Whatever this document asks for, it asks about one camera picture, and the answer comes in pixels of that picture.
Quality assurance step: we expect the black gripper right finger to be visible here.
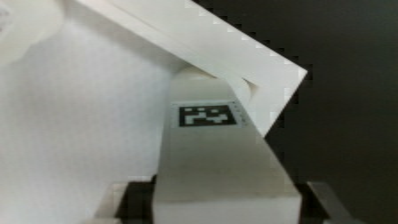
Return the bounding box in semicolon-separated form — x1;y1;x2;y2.
297;181;366;224

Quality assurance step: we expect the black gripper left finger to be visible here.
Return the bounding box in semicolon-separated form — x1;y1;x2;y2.
116;177;157;224

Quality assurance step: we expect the white desk top tray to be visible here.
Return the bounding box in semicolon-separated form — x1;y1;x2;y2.
0;2;183;224

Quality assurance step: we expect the white desk leg with screw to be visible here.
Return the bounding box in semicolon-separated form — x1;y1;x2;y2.
0;0;66;67

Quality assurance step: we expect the white right barrier block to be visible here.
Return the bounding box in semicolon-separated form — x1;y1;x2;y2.
112;0;311;138

